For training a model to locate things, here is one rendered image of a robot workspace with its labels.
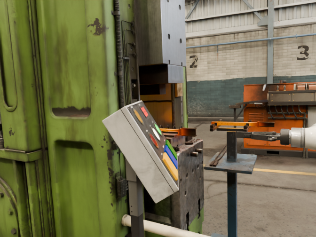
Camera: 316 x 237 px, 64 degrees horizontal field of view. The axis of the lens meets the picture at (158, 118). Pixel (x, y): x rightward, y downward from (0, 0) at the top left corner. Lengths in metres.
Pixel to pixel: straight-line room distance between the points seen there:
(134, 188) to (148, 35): 0.76
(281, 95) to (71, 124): 3.83
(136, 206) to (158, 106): 0.94
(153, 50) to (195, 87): 7.82
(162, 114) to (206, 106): 7.33
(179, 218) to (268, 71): 7.69
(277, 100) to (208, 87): 4.66
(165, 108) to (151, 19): 0.64
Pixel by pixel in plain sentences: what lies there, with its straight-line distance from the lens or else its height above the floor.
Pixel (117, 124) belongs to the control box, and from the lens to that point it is 0.70.
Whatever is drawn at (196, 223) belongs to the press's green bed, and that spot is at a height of 0.42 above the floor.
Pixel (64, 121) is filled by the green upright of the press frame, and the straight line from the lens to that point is 1.32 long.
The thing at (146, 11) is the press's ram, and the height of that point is 1.63.
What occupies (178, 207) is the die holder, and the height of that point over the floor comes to 0.63.
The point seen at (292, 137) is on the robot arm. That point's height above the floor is 1.00.
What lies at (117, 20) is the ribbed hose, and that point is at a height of 1.55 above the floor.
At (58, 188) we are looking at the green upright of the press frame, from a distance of 1.48.
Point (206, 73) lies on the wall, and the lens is 9.01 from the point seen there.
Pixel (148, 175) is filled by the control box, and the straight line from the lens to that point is 0.72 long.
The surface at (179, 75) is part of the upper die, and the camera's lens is 1.43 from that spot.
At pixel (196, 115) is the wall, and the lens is 9.14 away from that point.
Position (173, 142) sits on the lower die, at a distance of 1.37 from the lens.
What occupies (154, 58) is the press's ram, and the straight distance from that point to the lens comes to 1.29.
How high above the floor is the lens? 1.24
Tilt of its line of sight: 7 degrees down
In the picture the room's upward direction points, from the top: 2 degrees counter-clockwise
